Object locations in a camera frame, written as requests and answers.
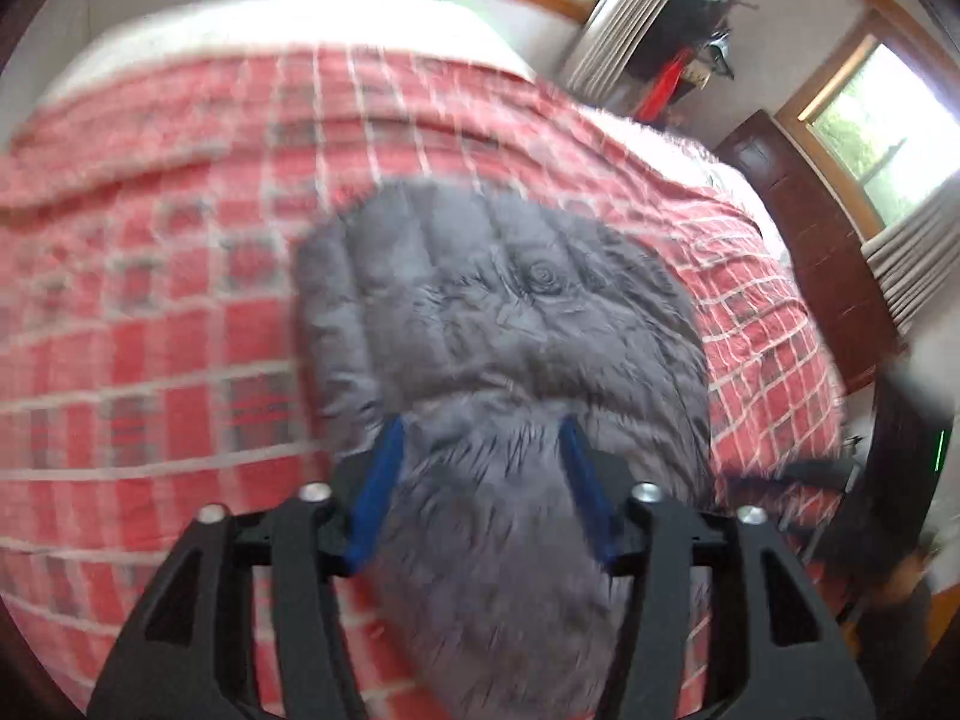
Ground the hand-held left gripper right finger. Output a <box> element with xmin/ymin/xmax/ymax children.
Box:
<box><xmin>559</xmin><ymin>416</ymin><xmax>878</xmax><ymax>720</ymax></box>

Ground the red and black clothes rack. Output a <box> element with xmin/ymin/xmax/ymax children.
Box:
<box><xmin>626</xmin><ymin>0</ymin><xmax>758</xmax><ymax>128</ymax></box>

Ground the white curtain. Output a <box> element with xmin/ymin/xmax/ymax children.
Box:
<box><xmin>862</xmin><ymin>172</ymin><xmax>960</xmax><ymax>346</ymax></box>
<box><xmin>559</xmin><ymin>0</ymin><xmax>710</xmax><ymax>102</ymax></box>

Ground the red plaid blanket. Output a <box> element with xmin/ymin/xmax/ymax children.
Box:
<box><xmin>0</xmin><ymin>45</ymin><xmax>852</xmax><ymax>720</ymax></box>

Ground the red hanging item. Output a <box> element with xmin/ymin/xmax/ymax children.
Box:
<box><xmin>634</xmin><ymin>49</ymin><xmax>695</xmax><ymax>125</ymax></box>

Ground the grey quilted jacket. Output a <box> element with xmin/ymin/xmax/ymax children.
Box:
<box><xmin>292</xmin><ymin>178</ymin><xmax>713</xmax><ymax>720</ymax></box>

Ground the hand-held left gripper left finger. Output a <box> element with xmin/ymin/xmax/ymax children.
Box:
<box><xmin>86</xmin><ymin>416</ymin><xmax>410</xmax><ymax>720</ymax></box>

